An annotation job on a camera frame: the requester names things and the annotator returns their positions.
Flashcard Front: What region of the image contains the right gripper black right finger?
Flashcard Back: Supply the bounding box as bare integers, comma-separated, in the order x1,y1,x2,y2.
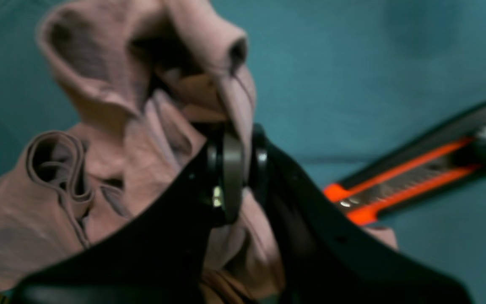
250,124,472,304

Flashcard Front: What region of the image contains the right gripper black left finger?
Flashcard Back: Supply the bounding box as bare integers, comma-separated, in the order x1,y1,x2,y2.
11,127,244,304

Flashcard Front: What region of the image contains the pink T-shirt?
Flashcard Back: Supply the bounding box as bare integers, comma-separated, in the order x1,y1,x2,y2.
0,0,400,304

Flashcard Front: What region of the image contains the blue table cloth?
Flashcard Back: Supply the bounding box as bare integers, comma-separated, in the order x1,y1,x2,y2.
0,0,486,304

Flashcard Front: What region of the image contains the orange white utility knife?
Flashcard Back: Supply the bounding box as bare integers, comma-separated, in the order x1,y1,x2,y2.
324,101,486,226

